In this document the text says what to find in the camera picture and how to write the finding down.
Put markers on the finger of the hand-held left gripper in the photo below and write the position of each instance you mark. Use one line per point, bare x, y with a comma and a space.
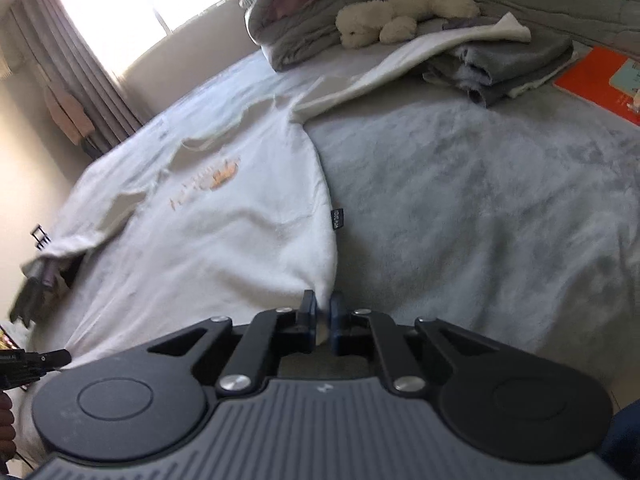
55, 358

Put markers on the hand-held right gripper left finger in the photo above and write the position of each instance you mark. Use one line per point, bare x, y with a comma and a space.
309, 321

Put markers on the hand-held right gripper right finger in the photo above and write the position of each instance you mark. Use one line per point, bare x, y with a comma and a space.
336, 325

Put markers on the white sweatshirt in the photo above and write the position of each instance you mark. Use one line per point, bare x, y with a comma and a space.
225, 240

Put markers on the hanging pink clothes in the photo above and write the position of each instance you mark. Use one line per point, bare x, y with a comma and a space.
70, 112

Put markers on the folded grey clothes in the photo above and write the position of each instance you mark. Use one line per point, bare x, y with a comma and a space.
510, 67

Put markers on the person's left hand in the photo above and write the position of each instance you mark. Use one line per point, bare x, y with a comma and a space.
7, 425

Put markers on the black metal rack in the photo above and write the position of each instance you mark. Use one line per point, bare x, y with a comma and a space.
40, 237

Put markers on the bed with grey sheet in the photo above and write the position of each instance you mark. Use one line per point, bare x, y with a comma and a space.
450, 200

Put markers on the grey curtain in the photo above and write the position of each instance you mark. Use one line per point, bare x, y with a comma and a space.
75, 70

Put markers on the folded grey duvet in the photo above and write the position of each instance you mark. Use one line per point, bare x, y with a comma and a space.
310, 25

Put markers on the person's blue trousers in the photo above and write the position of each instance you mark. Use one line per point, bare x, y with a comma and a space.
622, 445

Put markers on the white plush dog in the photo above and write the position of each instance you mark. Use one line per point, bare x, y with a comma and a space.
400, 15

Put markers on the orange book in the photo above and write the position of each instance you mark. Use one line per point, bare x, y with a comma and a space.
600, 82

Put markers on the window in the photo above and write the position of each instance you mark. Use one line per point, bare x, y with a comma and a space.
135, 5

